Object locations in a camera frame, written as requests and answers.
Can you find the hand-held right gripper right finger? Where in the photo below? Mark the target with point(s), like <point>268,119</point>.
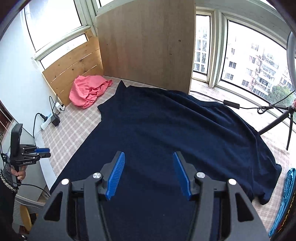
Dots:
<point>182,176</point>

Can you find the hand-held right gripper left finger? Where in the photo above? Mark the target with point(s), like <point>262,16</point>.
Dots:
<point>115,176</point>

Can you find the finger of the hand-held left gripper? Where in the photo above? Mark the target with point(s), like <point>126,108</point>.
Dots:
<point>42,150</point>
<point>45,155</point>

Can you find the navy blue sweatshirt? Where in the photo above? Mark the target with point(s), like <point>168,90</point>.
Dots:
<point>161,129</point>

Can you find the person's left forearm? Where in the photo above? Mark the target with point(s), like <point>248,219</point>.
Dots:
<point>7,183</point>

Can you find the person's left hand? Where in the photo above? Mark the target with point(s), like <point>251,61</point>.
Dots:
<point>20,175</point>

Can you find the pink plaid blanket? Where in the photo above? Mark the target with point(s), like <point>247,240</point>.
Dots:
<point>69,136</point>

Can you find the black power adapter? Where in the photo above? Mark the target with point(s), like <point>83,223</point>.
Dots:
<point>55,120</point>

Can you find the white charger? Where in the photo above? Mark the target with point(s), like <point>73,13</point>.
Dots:
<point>59,107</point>

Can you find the wooden stool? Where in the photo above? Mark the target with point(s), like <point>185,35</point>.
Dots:
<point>26,217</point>

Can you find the pink garment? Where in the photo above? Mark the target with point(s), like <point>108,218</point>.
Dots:
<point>90,89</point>

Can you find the knotty pine wood panel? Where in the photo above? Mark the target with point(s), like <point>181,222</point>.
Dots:
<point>74,64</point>

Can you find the blue knitted garment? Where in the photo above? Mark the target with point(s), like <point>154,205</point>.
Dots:
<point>285,199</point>

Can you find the black tripod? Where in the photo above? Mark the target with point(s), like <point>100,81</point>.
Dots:
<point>277,120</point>

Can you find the red white paper label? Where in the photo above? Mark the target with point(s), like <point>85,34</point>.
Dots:
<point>294,104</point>

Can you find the large light wooden board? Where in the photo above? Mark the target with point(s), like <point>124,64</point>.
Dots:
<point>143,41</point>

